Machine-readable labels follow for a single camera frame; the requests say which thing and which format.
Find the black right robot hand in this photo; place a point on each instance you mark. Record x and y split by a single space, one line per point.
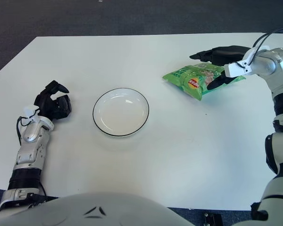
226 54

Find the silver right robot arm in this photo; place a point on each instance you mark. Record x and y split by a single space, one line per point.
268 63

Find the black metal bracket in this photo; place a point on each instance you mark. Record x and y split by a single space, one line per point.
213 219

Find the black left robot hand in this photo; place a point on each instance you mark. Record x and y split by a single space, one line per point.
43 101

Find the white plate black rim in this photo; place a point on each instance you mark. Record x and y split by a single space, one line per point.
120 113

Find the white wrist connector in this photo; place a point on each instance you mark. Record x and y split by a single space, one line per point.
233 69
30 111

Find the white right wrist connector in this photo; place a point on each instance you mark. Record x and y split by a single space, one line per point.
233 69

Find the grey robot torso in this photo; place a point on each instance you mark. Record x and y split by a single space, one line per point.
96 212

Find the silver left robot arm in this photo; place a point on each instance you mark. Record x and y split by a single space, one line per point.
29 134

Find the green chips snack bag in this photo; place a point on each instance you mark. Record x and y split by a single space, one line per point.
186 80

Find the white left wrist connector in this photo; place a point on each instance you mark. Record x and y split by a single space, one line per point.
30 111

